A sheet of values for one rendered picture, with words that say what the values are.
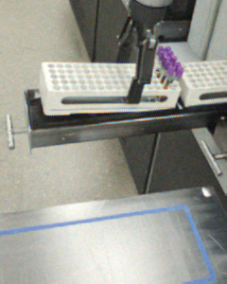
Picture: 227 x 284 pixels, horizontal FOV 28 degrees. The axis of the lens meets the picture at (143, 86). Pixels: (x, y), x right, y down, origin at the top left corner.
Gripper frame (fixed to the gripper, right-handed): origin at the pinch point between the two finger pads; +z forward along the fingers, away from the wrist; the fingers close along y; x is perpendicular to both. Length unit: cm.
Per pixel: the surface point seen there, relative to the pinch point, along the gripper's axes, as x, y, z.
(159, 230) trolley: -3.0, 35.1, 5.2
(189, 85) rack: 13.8, 3.3, -1.1
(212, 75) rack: 21.4, -0.6, -1.2
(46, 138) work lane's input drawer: -17.5, 6.5, 10.6
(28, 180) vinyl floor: -8, -48, 88
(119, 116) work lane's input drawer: -2.0, 5.5, 5.9
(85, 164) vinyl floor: 16, -53, 86
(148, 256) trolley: -6.3, 39.2, 5.5
